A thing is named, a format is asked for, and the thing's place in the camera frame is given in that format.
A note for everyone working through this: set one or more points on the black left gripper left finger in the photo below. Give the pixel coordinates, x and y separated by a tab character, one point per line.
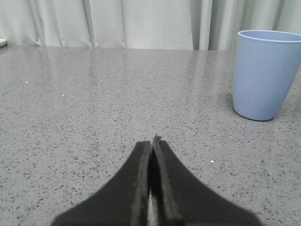
123	201

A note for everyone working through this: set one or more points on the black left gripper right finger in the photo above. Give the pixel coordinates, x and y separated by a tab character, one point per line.
182	200

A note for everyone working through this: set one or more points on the white object at table edge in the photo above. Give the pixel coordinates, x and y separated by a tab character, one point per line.
3	42

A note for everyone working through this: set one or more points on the white pleated curtain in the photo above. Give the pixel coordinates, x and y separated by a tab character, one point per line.
146	24

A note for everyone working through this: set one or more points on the light blue plastic cup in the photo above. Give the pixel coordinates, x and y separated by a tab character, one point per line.
266	63

